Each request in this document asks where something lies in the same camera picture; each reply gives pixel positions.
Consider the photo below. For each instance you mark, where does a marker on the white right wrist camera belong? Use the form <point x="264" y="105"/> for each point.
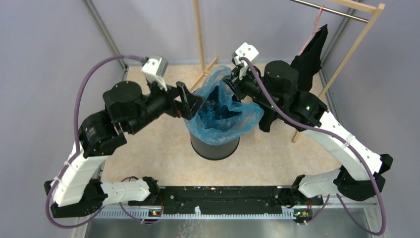
<point x="243" y="57"/>

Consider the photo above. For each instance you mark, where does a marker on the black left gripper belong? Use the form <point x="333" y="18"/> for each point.
<point x="187" y="108"/>

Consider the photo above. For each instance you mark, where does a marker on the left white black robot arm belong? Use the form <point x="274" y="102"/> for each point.
<point x="75" y="193"/>

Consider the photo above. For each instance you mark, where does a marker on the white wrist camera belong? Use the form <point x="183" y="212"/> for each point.
<point x="243" y="57"/>
<point x="154" y="69"/>

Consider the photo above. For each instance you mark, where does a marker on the black cloth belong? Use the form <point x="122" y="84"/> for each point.
<point x="308" y="62"/>

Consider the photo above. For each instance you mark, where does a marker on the black trash bin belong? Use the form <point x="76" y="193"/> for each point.
<point x="214" y="152"/>

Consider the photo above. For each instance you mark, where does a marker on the wooden clothes rack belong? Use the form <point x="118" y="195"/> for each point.
<point x="357" y="10"/>

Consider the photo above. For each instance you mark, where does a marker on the pink hanger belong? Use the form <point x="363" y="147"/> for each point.
<point x="314" y="30"/>

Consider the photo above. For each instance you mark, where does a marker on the blue plastic trash bag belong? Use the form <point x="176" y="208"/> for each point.
<point x="222" y="117"/>

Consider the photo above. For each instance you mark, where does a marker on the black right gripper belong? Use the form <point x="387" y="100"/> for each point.
<point x="236" y="84"/>

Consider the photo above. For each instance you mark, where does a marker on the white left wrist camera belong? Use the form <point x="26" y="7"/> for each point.
<point x="154" y="69"/>

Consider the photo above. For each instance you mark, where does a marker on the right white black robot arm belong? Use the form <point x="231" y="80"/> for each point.
<point x="360" y="175"/>

